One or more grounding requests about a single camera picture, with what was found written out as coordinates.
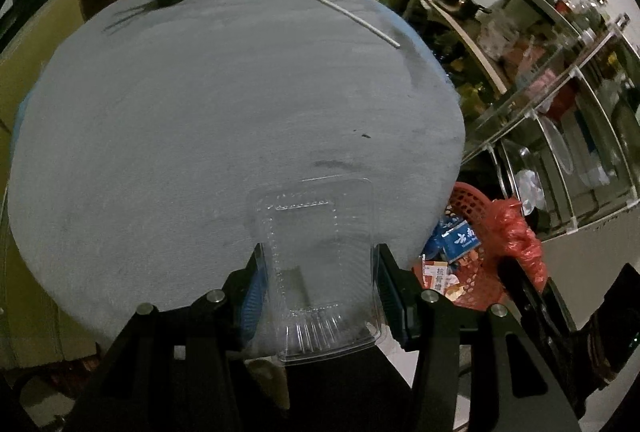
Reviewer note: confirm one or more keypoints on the clear plastic container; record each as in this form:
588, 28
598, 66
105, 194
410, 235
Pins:
315, 237

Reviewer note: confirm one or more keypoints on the white long box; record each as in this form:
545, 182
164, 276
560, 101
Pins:
440, 272

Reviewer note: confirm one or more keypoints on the red plastic bag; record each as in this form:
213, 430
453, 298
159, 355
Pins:
515, 232

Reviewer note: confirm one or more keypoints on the white plastic bag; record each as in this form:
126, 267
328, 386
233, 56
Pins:
530, 189

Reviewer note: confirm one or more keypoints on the round grey clothed table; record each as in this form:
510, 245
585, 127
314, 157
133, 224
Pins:
200, 112

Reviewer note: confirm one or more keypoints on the wooden board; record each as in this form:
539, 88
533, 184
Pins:
475, 47

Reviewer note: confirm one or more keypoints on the blue printed box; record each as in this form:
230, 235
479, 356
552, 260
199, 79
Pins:
457, 237

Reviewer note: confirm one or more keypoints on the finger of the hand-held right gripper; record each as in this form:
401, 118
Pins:
560, 304
522, 292

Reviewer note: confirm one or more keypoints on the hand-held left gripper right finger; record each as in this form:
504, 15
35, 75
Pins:
392, 302

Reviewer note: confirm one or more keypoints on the red plastic basket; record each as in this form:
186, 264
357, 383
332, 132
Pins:
467, 199

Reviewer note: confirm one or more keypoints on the white thin rod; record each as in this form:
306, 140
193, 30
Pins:
325, 2

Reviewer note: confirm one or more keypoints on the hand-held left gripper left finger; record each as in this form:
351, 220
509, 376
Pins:
247, 307

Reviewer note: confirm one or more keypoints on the metal storage rack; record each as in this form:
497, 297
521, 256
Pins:
550, 87

